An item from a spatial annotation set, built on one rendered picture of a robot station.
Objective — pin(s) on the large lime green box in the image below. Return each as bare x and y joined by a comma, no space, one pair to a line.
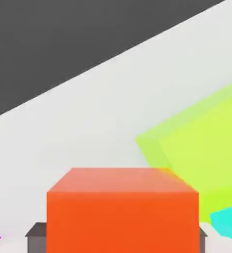
198,150

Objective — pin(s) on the small cyan cube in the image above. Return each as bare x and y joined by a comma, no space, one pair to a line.
228,221

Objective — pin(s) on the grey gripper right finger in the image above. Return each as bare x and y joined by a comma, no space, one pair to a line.
210,240

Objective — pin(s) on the small orange cube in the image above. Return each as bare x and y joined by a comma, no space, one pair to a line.
122,217

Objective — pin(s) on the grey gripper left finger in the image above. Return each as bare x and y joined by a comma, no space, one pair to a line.
36,239

